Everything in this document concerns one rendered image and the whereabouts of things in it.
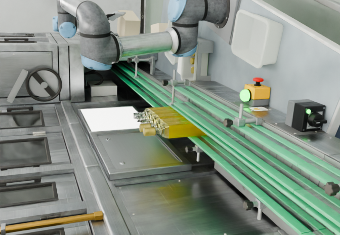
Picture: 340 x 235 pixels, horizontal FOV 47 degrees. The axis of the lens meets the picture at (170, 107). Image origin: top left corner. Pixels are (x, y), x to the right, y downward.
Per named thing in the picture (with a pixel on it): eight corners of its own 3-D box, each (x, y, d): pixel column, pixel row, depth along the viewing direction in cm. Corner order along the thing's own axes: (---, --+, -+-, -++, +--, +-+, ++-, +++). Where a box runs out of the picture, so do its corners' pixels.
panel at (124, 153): (133, 110, 240) (77, 113, 228) (133, 105, 239) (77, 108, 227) (192, 170, 159) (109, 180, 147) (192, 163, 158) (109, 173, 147)
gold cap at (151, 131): (154, 137, 158) (144, 138, 156) (152, 130, 160) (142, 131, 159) (156, 131, 155) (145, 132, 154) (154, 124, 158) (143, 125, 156)
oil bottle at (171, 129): (204, 130, 169) (157, 134, 162) (205, 118, 168) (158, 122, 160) (210, 135, 164) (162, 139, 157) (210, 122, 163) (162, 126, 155)
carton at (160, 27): (161, 25, 252) (150, 25, 249) (170, 23, 237) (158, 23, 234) (162, 44, 253) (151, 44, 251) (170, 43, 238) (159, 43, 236)
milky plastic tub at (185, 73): (195, 79, 206) (180, 80, 203) (198, 37, 200) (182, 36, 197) (209, 87, 190) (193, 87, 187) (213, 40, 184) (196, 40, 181)
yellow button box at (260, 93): (259, 101, 151) (242, 102, 148) (261, 82, 149) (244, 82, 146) (269, 105, 145) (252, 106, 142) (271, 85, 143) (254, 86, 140)
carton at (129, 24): (132, 10, 204) (118, 9, 202) (140, 21, 191) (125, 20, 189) (130, 32, 210) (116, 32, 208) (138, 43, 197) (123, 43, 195)
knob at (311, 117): (319, 125, 118) (326, 129, 115) (306, 126, 116) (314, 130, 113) (321, 111, 117) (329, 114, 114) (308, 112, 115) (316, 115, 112)
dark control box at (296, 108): (306, 122, 126) (284, 124, 123) (309, 98, 124) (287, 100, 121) (324, 130, 119) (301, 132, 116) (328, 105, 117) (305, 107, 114)
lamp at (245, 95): (244, 99, 147) (237, 100, 146) (245, 87, 146) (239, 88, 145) (251, 102, 143) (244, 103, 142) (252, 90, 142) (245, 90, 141)
